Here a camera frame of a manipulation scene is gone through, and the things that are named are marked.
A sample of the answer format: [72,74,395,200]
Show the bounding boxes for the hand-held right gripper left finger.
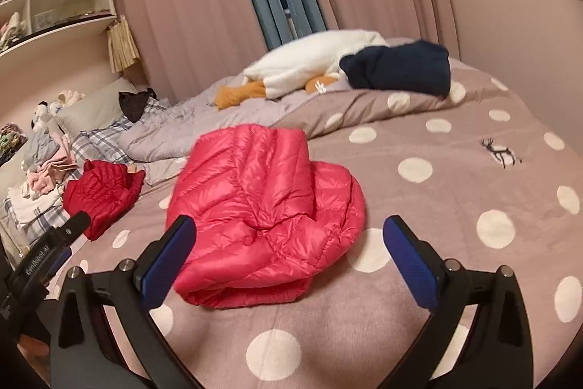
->
[49,214,203,389]

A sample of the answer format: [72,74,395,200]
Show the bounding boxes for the black and white plush toys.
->
[31,90,86,130]

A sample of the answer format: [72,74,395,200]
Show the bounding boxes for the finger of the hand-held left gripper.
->
[57,211,92,245]

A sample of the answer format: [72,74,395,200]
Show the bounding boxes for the navy blue garment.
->
[339,40,451,98]

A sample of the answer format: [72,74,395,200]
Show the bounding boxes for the beige fringed hanging cloth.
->
[107,16,141,73]

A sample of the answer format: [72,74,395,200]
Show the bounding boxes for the pile of folded clothes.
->
[7,131,83,217]

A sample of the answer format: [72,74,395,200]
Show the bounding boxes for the white pillow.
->
[55,77,140,139]

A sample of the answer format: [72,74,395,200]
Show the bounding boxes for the grey duvet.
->
[119,90,315,184]

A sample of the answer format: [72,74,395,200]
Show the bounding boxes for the brown polka-dot blanket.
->
[46,38,583,389]

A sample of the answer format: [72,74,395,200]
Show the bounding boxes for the white goose plush toy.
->
[214,30,388,111]

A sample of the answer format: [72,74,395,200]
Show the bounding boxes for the black garment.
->
[118,87,158,122]

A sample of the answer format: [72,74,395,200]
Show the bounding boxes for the dark red down jacket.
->
[61,159,146,241]

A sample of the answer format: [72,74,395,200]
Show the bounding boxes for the green patterned cloth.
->
[0,122,29,166]

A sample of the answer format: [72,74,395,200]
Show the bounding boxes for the pink-red down jacket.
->
[166,124,367,308]

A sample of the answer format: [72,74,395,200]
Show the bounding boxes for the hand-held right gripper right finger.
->
[383,214,533,389]

